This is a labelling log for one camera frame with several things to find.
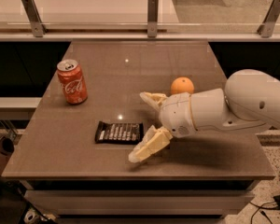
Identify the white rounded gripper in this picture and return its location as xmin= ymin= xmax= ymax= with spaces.
xmin=128 ymin=91 xmax=196 ymax=163

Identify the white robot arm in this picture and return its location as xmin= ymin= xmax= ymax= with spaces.
xmin=129 ymin=69 xmax=280 ymax=163

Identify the black RXBAR chocolate bar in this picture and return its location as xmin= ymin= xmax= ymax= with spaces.
xmin=94 ymin=121 xmax=144 ymax=145

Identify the orange fruit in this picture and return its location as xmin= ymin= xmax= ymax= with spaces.
xmin=171 ymin=77 xmax=194 ymax=94

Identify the red Coca-Cola can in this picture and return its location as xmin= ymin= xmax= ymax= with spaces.
xmin=57 ymin=59 xmax=88 ymax=105

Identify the brown table with shelf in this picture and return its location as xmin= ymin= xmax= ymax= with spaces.
xmin=3 ymin=41 xmax=274 ymax=217

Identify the glass railing panel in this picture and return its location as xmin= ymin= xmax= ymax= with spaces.
xmin=0 ymin=0 xmax=272 ymax=26

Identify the dark round object left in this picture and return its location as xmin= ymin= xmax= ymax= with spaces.
xmin=0 ymin=137 xmax=14 ymax=156

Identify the middle metal railing bracket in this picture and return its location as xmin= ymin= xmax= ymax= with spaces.
xmin=147 ymin=0 xmax=159 ymax=37

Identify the metal railing bracket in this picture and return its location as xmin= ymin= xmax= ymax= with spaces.
xmin=21 ymin=0 xmax=46 ymax=37
xmin=147 ymin=0 xmax=159 ymax=37
xmin=257 ymin=0 xmax=280 ymax=38

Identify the right metal railing bracket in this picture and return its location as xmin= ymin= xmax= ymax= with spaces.
xmin=257 ymin=0 xmax=280 ymax=38

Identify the left metal railing bracket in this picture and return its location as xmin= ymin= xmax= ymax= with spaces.
xmin=21 ymin=0 xmax=46 ymax=37

